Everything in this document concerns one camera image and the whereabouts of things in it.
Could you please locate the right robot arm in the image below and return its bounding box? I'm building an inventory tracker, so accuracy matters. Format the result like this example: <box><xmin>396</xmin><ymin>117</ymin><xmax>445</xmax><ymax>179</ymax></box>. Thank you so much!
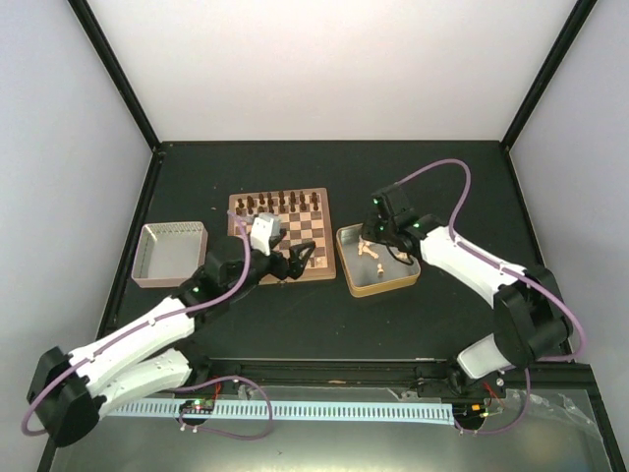
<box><xmin>362</xmin><ymin>184</ymin><xmax>576</xmax><ymax>396</ymax></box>

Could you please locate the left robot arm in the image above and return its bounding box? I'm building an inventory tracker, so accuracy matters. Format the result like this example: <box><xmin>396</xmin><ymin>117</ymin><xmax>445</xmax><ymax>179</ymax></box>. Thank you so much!
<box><xmin>21</xmin><ymin>220</ymin><xmax>316</xmax><ymax>447</ymax></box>

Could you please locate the dark chess pieces group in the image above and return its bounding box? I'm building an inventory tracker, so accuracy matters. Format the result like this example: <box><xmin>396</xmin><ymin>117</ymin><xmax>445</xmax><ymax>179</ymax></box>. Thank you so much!
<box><xmin>229</xmin><ymin>189</ymin><xmax>327</xmax><ymax>220</ymax></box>

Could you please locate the wooden chess board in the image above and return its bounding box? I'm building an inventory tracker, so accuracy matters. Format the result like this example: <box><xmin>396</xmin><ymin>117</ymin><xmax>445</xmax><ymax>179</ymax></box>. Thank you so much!
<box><xmin>228</xmin><ymin>187</ymin><xmax>336</xmax><ymax>282</ymax></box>

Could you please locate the small circuit board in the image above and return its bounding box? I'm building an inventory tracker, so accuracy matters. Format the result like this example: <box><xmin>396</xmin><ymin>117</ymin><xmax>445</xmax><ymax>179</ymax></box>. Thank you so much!
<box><xmin>179</xmin><ymin>399</ymin><xmax>215</xmax><ymax>415</ymax></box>

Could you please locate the gold metal tin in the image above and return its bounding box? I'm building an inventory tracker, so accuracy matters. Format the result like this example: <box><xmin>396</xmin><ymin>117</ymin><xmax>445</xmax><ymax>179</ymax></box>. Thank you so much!
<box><xmin>336</xmin><ymin>224</ymin><xmax>421</xmax><ymax>298</ymax></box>

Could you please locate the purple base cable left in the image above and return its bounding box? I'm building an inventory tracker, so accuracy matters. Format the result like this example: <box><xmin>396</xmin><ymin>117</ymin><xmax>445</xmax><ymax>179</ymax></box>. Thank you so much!
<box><xmin>176</xmin><ymin>376</ymin><xmax>275</xmax><ymax>440</ymax></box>

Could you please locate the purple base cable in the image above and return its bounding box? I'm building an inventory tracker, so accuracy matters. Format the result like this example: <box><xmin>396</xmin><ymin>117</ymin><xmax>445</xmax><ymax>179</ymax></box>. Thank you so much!
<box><xmin>452</xmin><ymin>368</ymin><xmax>532</xmax><ymax>437</ymax></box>
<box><xmin>176</xmin><ymin>376</ymin><xmax>275</xmax><ymax>440</ymax></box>

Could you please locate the white slotted cable duct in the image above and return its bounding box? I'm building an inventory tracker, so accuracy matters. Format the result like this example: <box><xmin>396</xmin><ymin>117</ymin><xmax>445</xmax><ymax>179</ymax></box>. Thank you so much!
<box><xmin>109</xmin><ymin>398</ymin><xmax>454</xmax><ymax>426</ymax></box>

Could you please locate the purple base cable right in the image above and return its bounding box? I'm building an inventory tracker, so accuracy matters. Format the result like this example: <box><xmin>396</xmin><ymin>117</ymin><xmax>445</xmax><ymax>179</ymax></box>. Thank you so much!
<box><xmin>452</xmin><ymin>368</ymin><xmax>532</xmax><ymax>437</ymax></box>

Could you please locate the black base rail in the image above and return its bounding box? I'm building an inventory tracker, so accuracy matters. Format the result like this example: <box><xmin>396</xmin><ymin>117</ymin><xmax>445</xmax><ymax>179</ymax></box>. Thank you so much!
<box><xmin>186</xmin><ymin>356</ymin><xmax>591</xmax><ymax>399</ymax></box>

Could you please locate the black frame post left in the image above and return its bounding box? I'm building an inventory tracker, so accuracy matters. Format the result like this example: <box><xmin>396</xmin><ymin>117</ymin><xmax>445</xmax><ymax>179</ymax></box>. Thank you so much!
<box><xmin>68</xmin><ymin>0</ymin><xmax>161</xmax><ymax>151</ymax></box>

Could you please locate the black frame post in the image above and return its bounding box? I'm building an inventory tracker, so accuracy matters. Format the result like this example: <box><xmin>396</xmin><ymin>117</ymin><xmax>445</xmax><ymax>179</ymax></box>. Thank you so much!
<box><xmin>500</xmin><ymin>0</ymin><xmax>598</xmax><ymax>151</ymax></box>
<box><xmin>68</xmin><ymin>0</ymin><xmax>161</xmax><ymax>151</ymax></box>

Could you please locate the black frame post right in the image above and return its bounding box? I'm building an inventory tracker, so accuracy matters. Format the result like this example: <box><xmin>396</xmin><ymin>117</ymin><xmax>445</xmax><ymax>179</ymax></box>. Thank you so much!
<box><xmin>500</xmin><ymin>0</ymin><xmax>598</xmax><ymax>151</ymax></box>

